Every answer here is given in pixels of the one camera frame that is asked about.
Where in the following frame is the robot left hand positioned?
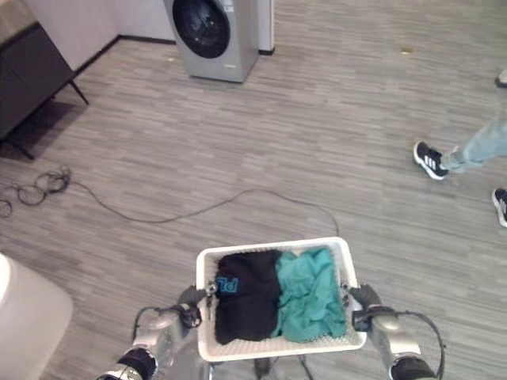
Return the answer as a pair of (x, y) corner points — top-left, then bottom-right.
(177, 280), (219, 314)

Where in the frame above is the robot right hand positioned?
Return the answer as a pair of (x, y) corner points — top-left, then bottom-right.
(339, 283), (383, 312)

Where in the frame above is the white plastic laundry basket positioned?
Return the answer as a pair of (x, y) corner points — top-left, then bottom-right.
(195, 236), (368, 363)

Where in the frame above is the dark washer door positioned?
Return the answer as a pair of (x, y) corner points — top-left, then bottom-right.
(171, 0), (232, 57)

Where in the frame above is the black garment with blue print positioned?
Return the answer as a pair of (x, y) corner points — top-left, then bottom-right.
(214, 249), (283, 346)

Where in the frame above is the teal garment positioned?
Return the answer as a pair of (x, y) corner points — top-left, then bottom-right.
(270, 247), (348, 344)

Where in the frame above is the white rounded furniture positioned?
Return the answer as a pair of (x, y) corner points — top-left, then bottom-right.
(0, 253), (75, 380)

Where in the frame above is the person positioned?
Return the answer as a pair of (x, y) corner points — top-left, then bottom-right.
(413, 67), (507, 229)

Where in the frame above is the silver front-load washing machine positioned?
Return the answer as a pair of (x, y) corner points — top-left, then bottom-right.
(162, 0), (261, 84)

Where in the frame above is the dark cabinet with black legs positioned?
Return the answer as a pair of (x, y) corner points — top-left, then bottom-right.
(0, 21), (90, 161)

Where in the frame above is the black cable on floor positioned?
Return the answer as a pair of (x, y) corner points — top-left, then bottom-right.
(0, 165), (340, 238)

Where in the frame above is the white wall panel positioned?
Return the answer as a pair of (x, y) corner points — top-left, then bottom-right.
(257, 0), (276, 56)

